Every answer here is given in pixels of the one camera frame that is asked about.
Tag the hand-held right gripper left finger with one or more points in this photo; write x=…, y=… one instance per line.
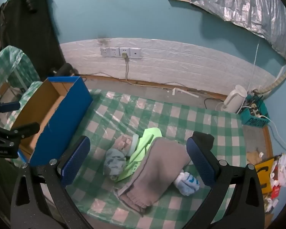
x=77, y=159

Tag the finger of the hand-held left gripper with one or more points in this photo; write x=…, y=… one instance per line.
x=23, y=130
x=10, y=106

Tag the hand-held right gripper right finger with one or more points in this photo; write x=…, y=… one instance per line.
x=200, y=162

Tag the light blue soft cloth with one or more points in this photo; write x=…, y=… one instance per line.
x=113, y=162

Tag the blue cardboard box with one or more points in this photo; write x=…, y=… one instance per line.
x=62, y=124

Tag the grey-brown towel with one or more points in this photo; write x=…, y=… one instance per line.
x=155, y=171

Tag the black cloth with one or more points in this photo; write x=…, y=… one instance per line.
x=208, y=139

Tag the white and blue socks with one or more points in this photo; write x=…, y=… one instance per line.
x=187, y=183

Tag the green checked cover cloth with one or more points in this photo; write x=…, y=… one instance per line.
x=4, y=62

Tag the pink cloth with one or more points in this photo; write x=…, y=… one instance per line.
x=122, y=143

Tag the brown crumpled paper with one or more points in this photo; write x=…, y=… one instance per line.
x=253, y=157

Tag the lime green cloth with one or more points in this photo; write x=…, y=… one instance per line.
x=143, y=148

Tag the green checked tablecloth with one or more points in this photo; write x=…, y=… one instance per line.
x=157, y=114

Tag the yellow sign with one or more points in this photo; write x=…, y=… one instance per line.
x=264, y=174

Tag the black round device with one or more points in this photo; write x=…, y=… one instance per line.
x=65, y=68

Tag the teal plastic basket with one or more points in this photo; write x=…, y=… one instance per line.
x=252, y=120

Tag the white electric kettle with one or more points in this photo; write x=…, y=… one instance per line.
x=236, y=97

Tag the white plastic strip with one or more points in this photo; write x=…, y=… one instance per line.
x=181, y=90

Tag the black hanging jacket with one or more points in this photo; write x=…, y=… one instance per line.
x=26, y=28

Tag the red packet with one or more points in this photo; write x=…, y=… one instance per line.
x=275, y=192

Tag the white plastic bag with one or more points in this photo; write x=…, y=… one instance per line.
x=284, y=169

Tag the silver foil curtain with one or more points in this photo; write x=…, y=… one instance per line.
x=240, y=7

